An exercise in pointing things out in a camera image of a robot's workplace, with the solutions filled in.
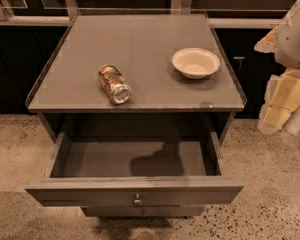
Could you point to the open grey top drawer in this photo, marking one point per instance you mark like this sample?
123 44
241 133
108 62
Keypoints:
96 173

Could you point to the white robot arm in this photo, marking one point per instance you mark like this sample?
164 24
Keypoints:
281 106

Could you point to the metal top drawer knob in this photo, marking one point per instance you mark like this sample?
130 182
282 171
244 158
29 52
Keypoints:
137 201

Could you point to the orange soda can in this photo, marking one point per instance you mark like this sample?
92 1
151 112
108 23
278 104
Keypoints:
114 84

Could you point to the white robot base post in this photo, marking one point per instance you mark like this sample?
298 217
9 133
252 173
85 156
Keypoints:
293 124

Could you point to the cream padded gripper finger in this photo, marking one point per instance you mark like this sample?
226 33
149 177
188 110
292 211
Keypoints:
267 43
282 98

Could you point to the metal railing frame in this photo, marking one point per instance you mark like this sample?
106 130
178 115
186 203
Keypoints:
221 13

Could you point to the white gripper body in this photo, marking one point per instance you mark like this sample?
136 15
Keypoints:
294 40

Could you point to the white paper bowl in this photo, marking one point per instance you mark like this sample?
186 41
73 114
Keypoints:
195 63

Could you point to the grey lower drawer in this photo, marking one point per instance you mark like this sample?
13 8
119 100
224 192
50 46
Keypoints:
149 211

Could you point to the grey drawer cabinet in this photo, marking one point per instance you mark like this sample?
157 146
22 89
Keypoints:
163 104

